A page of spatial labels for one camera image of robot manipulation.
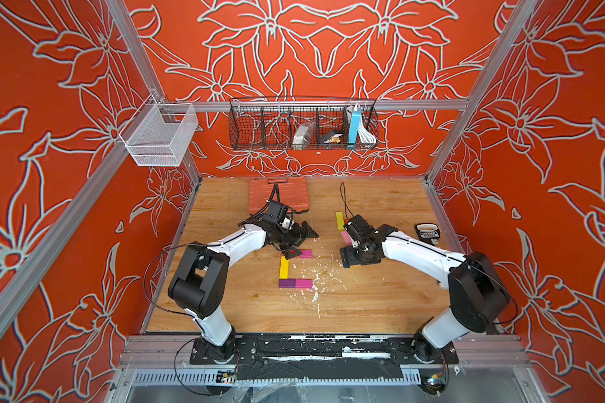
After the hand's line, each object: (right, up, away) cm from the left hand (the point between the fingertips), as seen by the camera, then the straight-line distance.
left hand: (313, 241), depth 86 cm
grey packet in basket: (-4, +39, +5) cm, 40 cm away
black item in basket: (+6, +37, +1) cm, 37 cm away
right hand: (+13, -7, +1) cm, 14 cm away
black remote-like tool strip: (+47, +2, +11) cm, 48 cm away
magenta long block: (-3, -15, 0) cm, 15 cm away
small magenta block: (-2, -6, +9) cm, 11 cm away
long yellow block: (-10, -11, +2) cm, 15 cm away
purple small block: (-9, -15, 0) cm, 17 cm away
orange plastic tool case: (-7, +18, +22) cm, 29 cm away
